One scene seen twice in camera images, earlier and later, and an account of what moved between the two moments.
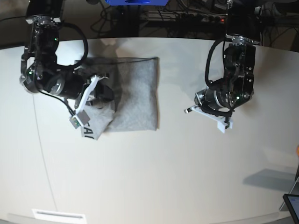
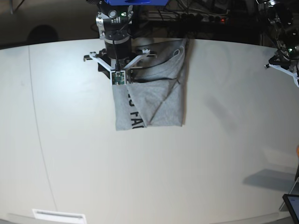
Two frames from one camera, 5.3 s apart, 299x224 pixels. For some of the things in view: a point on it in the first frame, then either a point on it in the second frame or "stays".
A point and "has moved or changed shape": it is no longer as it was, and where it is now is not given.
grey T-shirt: [134, 82] has moved or changed shape
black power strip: [202, 18] stays
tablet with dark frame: [292, 201] stays
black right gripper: [214, 101] -> [286, 59]
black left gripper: [70, 84] -> [117, 54]
